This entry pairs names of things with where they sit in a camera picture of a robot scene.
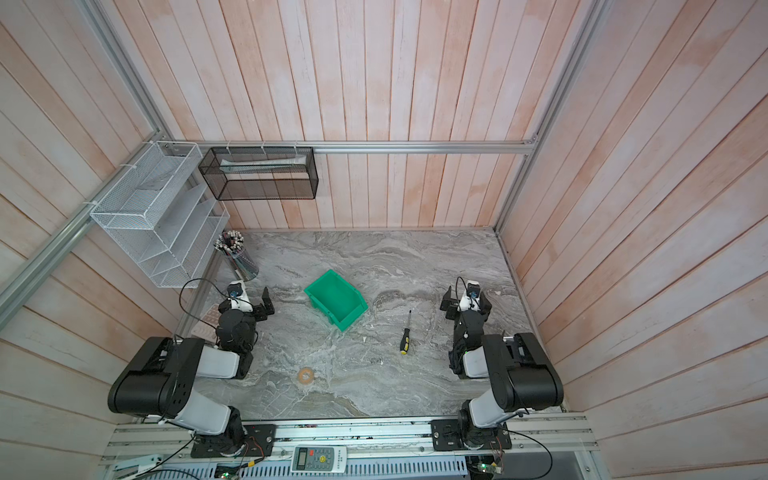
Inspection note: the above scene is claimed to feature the cup of pens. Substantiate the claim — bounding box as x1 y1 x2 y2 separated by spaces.
214 230 259 282

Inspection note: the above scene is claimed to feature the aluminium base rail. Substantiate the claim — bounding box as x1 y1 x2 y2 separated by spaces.
100 413 610 479

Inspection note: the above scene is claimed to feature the black yellow screwdriver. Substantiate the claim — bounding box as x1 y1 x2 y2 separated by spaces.
399 311 412 355

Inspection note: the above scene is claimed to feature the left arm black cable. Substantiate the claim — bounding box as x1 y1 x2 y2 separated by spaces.
178 277 232 332

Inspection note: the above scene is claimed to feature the white remote controller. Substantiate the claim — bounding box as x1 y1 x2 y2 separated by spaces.
291 445 348 474

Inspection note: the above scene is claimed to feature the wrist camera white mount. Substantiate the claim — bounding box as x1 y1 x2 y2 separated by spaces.
458 281 482 311
226 280 253 313

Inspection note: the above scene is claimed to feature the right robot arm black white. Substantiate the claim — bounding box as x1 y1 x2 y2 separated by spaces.
431 282 564 451

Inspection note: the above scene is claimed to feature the black mesh wall basket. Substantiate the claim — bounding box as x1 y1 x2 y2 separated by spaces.
199 146 319 201

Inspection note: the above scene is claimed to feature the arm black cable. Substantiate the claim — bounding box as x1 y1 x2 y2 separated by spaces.
178 277 232 332
506 429 554 480

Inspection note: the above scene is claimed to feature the green plastic bin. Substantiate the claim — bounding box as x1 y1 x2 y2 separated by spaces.
304 270 368 332

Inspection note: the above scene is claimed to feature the white wire mesh shelf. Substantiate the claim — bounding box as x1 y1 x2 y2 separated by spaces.
91 142 229 289

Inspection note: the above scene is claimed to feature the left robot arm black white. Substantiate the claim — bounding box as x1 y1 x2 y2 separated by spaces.
107 281 275 458

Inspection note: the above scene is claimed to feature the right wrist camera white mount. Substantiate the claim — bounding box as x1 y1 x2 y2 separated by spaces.
458 281 482 311

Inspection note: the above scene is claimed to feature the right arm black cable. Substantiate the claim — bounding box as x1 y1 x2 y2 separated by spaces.
506 429 554 480

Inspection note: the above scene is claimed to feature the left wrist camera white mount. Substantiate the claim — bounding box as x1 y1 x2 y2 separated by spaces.
226 280 253 313

